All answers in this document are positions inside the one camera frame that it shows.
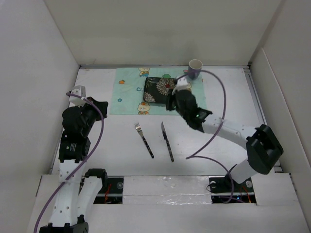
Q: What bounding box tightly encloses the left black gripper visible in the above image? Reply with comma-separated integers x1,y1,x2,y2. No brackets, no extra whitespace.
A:
77,97,108,136

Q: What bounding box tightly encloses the green cartoon print cloth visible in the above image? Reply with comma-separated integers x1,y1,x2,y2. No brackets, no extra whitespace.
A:
109,67,207,116

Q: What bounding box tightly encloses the black floral square plate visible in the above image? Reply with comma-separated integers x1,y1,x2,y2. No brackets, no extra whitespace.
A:
143,77,175,104

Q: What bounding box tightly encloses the purple mug white inside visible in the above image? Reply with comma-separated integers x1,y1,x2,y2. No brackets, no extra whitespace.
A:
188,59,203,80

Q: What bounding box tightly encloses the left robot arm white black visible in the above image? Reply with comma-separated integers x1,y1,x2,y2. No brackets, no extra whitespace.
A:
34,94,108,233

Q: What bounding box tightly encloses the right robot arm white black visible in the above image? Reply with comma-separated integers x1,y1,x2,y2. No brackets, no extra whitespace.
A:
166,90,284,191

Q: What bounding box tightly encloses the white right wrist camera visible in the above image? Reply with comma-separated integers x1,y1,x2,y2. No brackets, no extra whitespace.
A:
172,76,191,95

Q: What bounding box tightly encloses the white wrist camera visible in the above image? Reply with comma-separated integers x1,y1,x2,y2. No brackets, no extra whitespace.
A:
172,76,191,95
67,85,86,107

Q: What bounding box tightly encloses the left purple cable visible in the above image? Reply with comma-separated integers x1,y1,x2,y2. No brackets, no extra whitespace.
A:
33,92,105,233

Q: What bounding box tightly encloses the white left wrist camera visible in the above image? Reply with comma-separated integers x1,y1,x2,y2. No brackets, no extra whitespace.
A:
67,85,86,107

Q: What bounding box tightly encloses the steel knife patterned handle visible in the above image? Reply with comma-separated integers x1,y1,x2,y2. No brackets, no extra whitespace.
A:
161,122,174,162

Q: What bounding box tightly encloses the steel fork patterned handle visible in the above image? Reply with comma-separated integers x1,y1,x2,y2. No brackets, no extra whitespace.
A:
135,122,154,159

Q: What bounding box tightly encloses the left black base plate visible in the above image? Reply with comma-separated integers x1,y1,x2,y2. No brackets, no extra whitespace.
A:
80,168,124,204

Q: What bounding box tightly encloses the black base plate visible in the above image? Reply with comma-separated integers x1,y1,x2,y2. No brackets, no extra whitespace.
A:
80,168,124,204
206,176,257,204

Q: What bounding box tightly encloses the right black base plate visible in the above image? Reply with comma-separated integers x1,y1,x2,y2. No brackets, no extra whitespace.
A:
206,176,257,204

